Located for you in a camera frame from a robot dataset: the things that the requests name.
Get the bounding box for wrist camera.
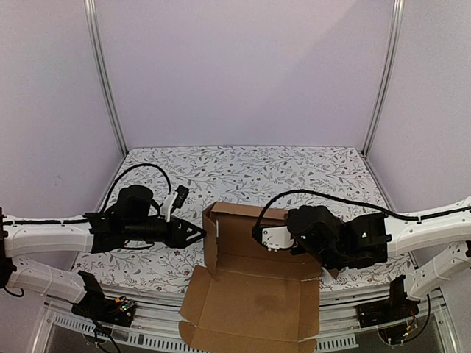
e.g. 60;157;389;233
286;206;343;240
115;185;153;223

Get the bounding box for right black camera cable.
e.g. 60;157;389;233
253;189;420;236

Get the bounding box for brown cardboard box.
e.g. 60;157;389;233
179;202;322;352

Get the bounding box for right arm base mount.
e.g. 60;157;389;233
355;275;419;328

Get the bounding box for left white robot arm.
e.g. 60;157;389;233
1;212;206;319

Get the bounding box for floral patterned table mat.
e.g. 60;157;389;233
73;146;417;297

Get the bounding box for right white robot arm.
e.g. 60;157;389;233
286;199;470;321

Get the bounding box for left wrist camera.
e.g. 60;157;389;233
115;185;153;223

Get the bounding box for aluminium frame post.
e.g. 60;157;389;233
83;0;129;157
361;0;405;159

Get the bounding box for left aluminium frame post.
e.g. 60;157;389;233
83;0;129;157

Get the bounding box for black camera cable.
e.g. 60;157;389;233
99;163;174;218
253;189;420;236

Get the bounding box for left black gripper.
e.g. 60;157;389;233
124;216;207;249

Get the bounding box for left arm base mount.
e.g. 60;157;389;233
71;271;136;327

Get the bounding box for right aluminium frame post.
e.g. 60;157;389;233
361;0;405;159

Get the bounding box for front aluminium rail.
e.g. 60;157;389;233
30;285;463;352

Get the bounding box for left black camera cable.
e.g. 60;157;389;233
99;163;174;218

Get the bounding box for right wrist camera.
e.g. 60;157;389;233
286;206;343;240

